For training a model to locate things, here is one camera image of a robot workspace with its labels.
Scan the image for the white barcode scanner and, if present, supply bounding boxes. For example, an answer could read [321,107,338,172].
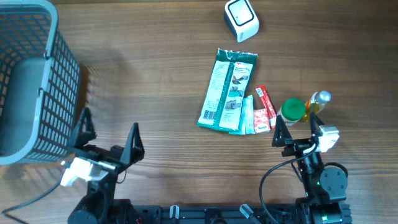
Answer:
[224,0,259,42]

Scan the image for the green glove package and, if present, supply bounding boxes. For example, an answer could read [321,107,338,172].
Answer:
[197,49,257,132]

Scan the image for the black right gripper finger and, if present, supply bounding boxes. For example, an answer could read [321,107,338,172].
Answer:
[272,115,292,147]
[310,112,324,134]

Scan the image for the light green sachet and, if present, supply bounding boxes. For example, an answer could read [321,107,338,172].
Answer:
[229,95,255,135]

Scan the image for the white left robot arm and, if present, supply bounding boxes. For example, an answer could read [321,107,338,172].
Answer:
[61,108,145,223]

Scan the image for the green lid jar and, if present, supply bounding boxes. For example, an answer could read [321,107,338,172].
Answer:
[277,98,306,126]

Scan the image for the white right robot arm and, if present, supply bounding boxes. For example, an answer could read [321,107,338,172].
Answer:
[272,113,352,223]

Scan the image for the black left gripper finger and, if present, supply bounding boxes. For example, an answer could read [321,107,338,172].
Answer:
[67,107,96,148]
[120,123,145,165]

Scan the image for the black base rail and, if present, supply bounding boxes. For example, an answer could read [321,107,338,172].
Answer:
[130,203,353,224]

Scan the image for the yellow oil bottle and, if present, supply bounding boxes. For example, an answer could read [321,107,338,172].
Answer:
[302,90,331,122]

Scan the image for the grey plastic basket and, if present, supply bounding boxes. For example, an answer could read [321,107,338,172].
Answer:
[1,1,81,166]

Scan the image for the red sachet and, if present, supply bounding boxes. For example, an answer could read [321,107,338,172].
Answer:
[255,85,277,129]

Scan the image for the orange tissue pack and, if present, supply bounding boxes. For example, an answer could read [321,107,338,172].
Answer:
[254,109,271,134]

